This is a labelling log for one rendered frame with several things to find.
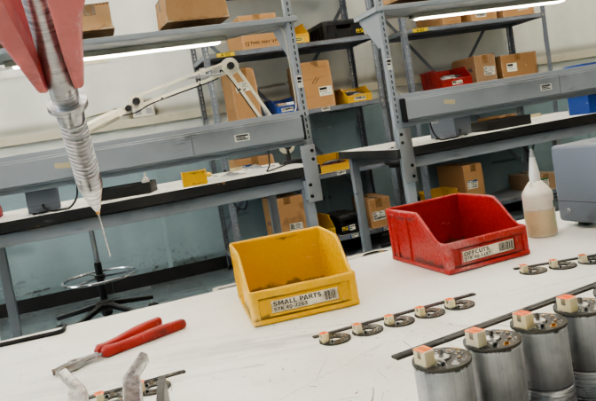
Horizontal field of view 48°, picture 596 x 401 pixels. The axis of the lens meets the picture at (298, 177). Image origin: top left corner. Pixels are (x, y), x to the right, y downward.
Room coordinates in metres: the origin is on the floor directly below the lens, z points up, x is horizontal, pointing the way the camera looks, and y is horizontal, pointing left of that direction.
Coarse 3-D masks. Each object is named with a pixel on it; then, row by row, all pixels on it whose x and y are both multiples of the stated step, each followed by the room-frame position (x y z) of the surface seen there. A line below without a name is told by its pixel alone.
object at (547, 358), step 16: (544, 320) 0.29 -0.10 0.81; (528, 336) 0.29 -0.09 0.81; (544, 336) 0.28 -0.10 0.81; (560, 336) 0.29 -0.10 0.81; (528, 352) 0.29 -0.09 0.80; (544, 352) 0.28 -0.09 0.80; (560, 352) 0.28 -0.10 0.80; (528, 368) 0.29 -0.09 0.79; (544, 368) 0.28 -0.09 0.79; (560, 368) 0.28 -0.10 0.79; (528, 384) 0.29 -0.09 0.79; (544, 384) 0.29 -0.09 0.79; (560, 384) 0.28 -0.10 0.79; (544, 400) 0.29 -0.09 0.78; (560, 400) 0.28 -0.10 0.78; (576, 400) 0.29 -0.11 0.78
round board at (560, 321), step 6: (546, 318) 0.30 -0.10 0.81; (552, 318) 0.30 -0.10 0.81; (558, 318) 0.30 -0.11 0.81; (564, 318) 0.29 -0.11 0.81; (510, 324) 0.30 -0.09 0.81; (540, 324) 0.29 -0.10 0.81; (546, 324) 0.29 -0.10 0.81; (558, 324) 0.29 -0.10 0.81; (564, 324) 0.29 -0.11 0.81; (516, 330) 0.29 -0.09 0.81; (522, 330) 0.29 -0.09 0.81; (528, 330) 0.29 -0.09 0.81; (534, 330) 0.29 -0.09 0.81; (540, 330) 0.28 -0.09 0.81; (546, 330) 0.28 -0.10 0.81; (552, 330) 0.28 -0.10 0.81
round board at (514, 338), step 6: (486, 330) 0.30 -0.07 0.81; (498, 330) 0.29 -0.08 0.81; (504, 330) 0.29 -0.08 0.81; (504, 336) 0.28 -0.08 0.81; (510, 336) 0.28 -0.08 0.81; (516, 336) 0.28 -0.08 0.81; (492, 342) 0.28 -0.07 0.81; (498, 342) 0.28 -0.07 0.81; (504, 342) 0.28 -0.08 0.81; (510, 342) 0.28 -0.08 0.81; (516, 342) 0.28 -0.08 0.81; (468, 348) 0.28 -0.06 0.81; (474, 348) 0.28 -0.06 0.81; (480, 348) 0.28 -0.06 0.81; (486, 348) 0.27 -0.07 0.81; (492, 348) 0.27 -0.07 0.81; (498, 348) 0.27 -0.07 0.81; (504, 348) 0.27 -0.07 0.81; (510, 348) 0.27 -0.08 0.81
